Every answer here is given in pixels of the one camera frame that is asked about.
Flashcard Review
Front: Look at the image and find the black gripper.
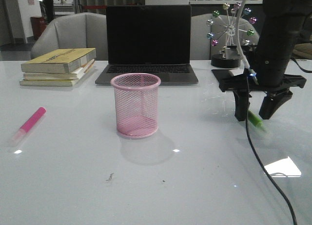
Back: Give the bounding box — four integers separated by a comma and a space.
233, 46, 306, 121

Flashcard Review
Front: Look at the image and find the green highlighter pen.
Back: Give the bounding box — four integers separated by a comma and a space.
248, 110, 266, 132

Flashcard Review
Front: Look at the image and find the pink highlighter pen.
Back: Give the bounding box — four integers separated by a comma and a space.
9, 107, 46, 147

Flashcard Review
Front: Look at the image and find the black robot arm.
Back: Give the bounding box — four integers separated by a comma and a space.
212, 0, 312, 121

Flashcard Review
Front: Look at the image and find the pink mesh pen holder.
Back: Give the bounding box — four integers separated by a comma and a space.
111, 73, 161, 138

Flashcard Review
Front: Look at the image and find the white computer mouse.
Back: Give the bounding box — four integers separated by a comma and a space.
229, 69, 244, 76

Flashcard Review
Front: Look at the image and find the black mouse pad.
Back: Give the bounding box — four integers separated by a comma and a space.
212, 69, 264, 92

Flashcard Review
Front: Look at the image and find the beige sofa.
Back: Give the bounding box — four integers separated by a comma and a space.
292, 43, 312, 59

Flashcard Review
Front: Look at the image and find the ferris wheel desk ornament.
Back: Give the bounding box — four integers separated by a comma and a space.
206, 2, 259, 68

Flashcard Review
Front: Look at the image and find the right grey armchair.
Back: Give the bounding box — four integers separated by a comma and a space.
189, 14, 261, 61

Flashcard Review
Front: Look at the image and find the grey armchair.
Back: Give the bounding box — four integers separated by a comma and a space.
189, 14, 261, 61
31, 12, 108, 60

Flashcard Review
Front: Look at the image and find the dark grey laptop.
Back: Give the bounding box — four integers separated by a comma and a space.
95, 5, 198, 86

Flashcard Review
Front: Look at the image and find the middle cream book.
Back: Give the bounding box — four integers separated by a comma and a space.
23, 59, 95, 80

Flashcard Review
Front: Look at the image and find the cream book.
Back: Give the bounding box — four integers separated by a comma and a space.
19, 67, 94, 87
23, 59, 95, 80

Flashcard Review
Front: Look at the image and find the left grey armchair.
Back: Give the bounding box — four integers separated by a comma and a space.
31, 12, 108, 60

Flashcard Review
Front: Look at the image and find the top yellow book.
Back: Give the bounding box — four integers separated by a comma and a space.
21, 48, 97, 74

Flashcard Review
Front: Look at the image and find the bottom cream book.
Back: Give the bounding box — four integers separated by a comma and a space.
19, 67, 94, 87

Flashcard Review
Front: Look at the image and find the person in dark clothes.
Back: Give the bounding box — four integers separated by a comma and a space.
42, 0, 54, 23

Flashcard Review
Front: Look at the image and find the red bin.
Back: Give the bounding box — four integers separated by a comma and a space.
30, 16, 47, 40

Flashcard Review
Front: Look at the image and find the white cable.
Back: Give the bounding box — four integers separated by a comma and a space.
234, 0, 259, 86

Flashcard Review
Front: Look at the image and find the black cable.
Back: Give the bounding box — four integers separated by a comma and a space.
245, 75, 298, 225

